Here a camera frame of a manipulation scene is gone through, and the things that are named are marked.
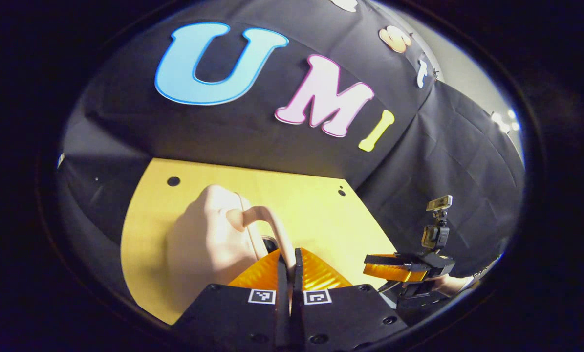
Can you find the ceiling light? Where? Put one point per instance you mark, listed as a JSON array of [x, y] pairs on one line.
[[506, 121]]

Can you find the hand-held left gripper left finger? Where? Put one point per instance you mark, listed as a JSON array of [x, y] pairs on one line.
[[233, 318]]

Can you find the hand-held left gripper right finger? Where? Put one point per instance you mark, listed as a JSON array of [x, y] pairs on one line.
[[345, 318]]

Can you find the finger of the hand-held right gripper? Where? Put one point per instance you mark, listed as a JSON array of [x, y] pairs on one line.
[[394, 274], [389, 259]]

